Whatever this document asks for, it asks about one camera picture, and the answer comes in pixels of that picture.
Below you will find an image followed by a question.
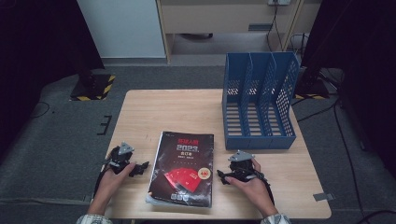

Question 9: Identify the blue file rack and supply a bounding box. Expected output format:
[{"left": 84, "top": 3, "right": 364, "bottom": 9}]
[{"left": 221, "top": 51, "right": 301, "bottom": 150}]

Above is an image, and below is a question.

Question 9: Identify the black and red magazine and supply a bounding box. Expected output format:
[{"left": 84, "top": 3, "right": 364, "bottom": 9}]
[{"left": 146, "top": 131, "right": 216, "bottom": 208}]

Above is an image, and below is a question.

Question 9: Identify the thin black floor cable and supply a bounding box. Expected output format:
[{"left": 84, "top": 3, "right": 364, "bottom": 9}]
[{"left": 30, "top": 101, "right": 51, "bottom": 119}]

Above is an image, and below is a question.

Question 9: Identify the person's left hand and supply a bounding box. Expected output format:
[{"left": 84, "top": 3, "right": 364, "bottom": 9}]
[{"left": 92, "top": 161, "right": 137, "bottom": 208}]

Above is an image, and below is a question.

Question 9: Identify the person's right hand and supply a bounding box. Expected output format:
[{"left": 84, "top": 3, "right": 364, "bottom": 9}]
[{"left": 224, "top": 158, "right": 279, "bottom": 218}]

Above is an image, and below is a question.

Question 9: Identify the black stand with striped base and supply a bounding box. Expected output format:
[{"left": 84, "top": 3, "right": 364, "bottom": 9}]
[
  {"left": 293, "top": 66, "right": 331, "bottom": 101},
  {"left": 69, "top": 63, "right": 117, "bottom": 102}
]

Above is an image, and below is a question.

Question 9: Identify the long black floor cable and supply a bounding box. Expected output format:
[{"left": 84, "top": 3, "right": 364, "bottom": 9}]
[{"left": 290, "top": 101, "right": 369, "bottom": 218}]

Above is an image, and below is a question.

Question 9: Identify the right hand-held gripper cable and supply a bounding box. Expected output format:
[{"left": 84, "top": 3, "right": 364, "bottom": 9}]
[{"left": 253, "top": 172, "right": 276, "bottom": 206}]

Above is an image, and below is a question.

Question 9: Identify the white cabinet panel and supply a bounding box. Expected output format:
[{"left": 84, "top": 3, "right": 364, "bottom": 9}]
[{"left": 76, "top": 0, "right": 166, "bottom": 59}]

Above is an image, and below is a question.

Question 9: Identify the black hanging cable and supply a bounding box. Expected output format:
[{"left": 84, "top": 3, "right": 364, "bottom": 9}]
[{"left": 265, "top": 4, "right": 285, "bottom": 52}]

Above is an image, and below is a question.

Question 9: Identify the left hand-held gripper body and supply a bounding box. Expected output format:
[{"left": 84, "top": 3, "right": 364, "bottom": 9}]
[{"left": 105, "top": 142, "right": 135, "bottom": 175}]

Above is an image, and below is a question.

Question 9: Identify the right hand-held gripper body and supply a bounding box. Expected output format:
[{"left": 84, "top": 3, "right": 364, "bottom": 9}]
[{"left": 228, "top": 149, "right": 260, "bottom": 183}]

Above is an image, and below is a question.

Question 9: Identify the black curtain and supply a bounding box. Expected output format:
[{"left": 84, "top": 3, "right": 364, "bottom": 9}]
[
  {"left": 300, "top": 0, "right": 396, "bottom": 171},
  {"left": 0, "top": 0, "right": 106, "bottom": 157}
]

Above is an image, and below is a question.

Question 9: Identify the black floor tape mark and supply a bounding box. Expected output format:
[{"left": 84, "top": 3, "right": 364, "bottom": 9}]
[{"left": 96, "top": 115, "right": 113, "bottom": 136}]

